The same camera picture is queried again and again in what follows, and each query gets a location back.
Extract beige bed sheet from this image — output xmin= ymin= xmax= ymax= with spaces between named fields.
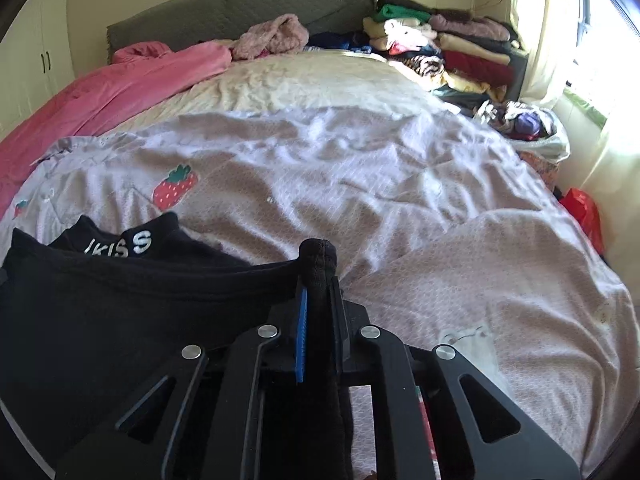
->
xmin=102 ymin=50 xmax=461 ymax=136

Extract cream curtain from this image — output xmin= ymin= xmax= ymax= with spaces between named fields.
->
xmin=510 ymin=0 xmax=568 ymax=108

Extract cream wardrobe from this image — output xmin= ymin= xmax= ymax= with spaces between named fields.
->
xmin=0 ymin=0 xmax=76 ymax=136

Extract pile of folded clothes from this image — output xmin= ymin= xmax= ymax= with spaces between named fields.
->
xmin=362 ymin=0 xmax=531 ymax=116

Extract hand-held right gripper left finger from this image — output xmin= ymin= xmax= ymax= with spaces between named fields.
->
xmin=55 ymin=280 xmax=310 ymax=480

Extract pink fluffy garment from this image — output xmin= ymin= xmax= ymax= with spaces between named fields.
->
xmin=232 ymin=13 xmax=311 ymax=60

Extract grey quilted headboard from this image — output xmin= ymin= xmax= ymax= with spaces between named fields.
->
xmin=106 ymin=0 xmax=380 ymax=66

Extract red plastic bag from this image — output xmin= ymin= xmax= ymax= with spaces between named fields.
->
xmin=559 ymin=187 xmax=606 ymax=256

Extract pink blanket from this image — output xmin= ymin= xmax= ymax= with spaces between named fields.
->
xmin=0 ymin=40 xmax=233 ymax=221

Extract window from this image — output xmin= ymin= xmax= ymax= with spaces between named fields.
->
xmin=565 ymin=0 xmax=640 ymax=126

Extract white bag of clothes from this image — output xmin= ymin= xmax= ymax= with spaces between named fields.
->
xmin=472 ymin=100 xmax=571 ymax=163

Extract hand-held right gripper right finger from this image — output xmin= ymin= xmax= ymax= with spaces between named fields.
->
xmin=327 ymin=277 xmax=583 ymax=480

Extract dark blue clothes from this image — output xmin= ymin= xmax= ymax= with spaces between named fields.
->
xmin=305 ymin=31 xmax=386 ymax=56

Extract black sweater with orange patches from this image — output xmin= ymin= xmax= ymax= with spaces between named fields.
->
xmin=0 ymin=212 xmax=361 ymax=480

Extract lilac strawberry print quilt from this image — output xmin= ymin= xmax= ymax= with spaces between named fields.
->
xmin=0 ymin=107 xmax=640 ymax=476

